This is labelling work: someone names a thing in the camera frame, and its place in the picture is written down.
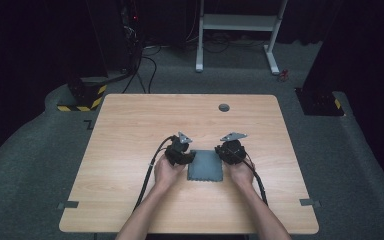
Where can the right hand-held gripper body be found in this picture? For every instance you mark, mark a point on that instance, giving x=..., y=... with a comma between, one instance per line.
x=235, y=151

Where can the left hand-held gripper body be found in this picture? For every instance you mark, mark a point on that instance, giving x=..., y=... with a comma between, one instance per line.
x=177, y=151

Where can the grey cloth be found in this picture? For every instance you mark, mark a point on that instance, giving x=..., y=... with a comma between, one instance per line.
x=206, y=166

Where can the person's right hand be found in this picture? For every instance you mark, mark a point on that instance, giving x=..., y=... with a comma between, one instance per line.
x=241, y=173

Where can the person's left hand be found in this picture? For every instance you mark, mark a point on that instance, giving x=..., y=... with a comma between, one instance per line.
x=166, y=173

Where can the grey round table grommet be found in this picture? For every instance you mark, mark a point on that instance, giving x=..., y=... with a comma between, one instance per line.
x=224, y=107

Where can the grey tape strip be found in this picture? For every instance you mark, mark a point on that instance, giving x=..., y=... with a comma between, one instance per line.
x=68, y=204
x=310, y=202

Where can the black yellow striped stand base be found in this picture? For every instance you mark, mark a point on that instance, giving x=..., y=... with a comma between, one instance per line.
x=86, y=98

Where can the dark equipment rack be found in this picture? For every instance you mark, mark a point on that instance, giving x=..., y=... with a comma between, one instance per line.
x=120, y=33

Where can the white metal stand frame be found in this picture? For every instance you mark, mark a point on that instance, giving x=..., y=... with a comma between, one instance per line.
x=236, y=22

